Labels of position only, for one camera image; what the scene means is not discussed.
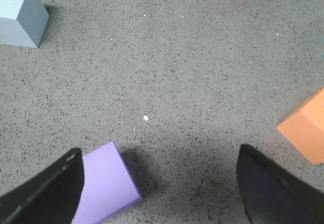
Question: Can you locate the light blue foam cube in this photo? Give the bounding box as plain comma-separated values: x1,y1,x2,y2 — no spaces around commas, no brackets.
1,0,49,48

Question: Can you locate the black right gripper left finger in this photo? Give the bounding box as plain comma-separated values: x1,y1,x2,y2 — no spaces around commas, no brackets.
1,148,84,223

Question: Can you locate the orange foam cube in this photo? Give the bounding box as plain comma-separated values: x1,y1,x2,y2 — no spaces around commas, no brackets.
276,89,323,164

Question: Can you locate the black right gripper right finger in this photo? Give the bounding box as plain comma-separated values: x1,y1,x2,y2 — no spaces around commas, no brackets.
236,144,323,223

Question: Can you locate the light purple foam cube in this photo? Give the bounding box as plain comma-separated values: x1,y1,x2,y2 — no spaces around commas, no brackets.
72,142,142,223

